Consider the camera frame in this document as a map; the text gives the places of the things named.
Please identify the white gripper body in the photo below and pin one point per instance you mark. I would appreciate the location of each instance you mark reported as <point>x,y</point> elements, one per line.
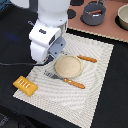
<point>45,41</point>

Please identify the tall grey pot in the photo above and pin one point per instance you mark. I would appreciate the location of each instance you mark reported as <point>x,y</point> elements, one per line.
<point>97,19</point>

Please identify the yellow toy bread loaf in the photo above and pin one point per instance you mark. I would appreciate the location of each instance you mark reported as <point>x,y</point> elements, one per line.
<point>25,86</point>

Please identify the brown toy sausage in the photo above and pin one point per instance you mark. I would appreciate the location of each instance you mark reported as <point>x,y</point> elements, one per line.
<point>95,12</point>

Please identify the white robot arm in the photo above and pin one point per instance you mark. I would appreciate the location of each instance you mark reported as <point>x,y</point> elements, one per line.
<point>50,12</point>

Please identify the round beige plate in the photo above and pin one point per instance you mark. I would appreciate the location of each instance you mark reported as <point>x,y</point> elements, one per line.
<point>68,66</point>

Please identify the woven beige placemat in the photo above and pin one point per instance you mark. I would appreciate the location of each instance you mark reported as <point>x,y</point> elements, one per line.
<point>55,97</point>

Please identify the beige bowl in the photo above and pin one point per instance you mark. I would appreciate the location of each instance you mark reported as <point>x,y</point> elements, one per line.
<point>123,16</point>

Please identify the knife with wooden handle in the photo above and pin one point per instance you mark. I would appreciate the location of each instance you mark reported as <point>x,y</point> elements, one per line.
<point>82,57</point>

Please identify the fork with wooden handle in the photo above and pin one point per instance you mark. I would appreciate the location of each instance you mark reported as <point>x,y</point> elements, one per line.
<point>66,80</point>

